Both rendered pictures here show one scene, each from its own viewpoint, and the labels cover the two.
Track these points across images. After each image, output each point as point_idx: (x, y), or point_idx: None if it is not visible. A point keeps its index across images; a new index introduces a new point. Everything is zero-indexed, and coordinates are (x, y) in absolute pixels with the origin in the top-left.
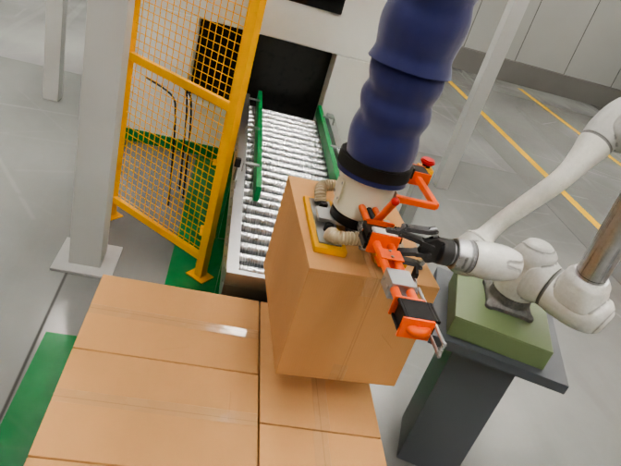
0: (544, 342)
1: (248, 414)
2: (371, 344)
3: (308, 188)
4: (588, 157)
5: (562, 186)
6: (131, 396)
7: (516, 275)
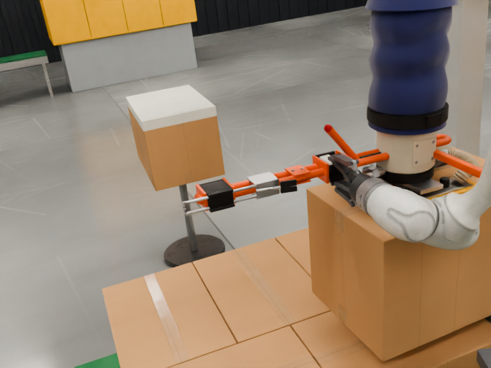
0: None
1: (291, 317)
2: (354, 292)
3: None
4: None
5: None
6: (259, 269)
7: (397, 229)
